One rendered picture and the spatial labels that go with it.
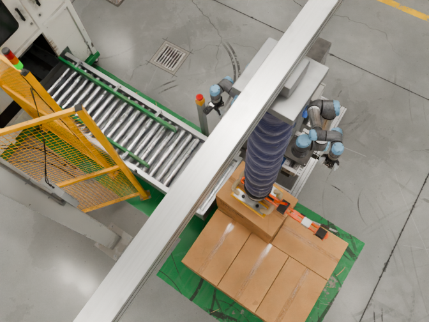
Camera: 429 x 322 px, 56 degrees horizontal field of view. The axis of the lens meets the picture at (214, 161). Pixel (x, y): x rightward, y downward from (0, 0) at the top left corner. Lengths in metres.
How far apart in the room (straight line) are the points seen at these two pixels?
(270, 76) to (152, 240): 0.73
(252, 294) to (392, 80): 3.10
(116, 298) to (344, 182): 3.69
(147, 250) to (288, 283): 2.62
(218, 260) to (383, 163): 2.22
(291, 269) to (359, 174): 1.50
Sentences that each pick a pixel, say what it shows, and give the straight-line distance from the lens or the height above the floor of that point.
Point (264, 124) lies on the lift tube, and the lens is 1.94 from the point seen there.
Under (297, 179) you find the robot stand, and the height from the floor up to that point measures 0.21.
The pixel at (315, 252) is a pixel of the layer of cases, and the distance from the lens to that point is 3.93.
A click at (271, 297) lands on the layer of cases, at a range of 3.84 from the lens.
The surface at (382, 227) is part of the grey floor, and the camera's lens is 4.73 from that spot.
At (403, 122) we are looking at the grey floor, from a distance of 5.23.
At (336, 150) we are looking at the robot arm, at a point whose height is 1.87.
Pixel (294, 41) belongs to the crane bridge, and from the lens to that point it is 1.66.
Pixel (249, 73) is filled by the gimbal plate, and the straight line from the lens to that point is 1.77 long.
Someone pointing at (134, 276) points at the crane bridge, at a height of 3.05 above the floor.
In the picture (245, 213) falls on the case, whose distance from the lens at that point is 3.52.
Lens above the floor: 4.37
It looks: 70 degrees down
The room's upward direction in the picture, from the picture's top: 7 degrees counter-clockwise
